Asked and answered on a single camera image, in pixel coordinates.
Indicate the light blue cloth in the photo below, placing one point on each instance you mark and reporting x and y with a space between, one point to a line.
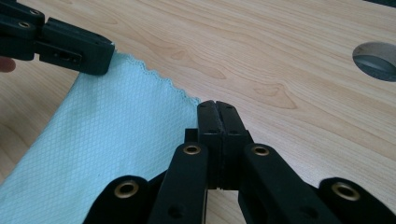
102 143

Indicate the grey round table grommet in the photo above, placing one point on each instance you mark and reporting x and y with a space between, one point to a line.
375 62

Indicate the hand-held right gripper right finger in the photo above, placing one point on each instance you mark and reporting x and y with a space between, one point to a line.
235 137

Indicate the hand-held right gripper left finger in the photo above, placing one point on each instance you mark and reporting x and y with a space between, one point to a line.
210 143

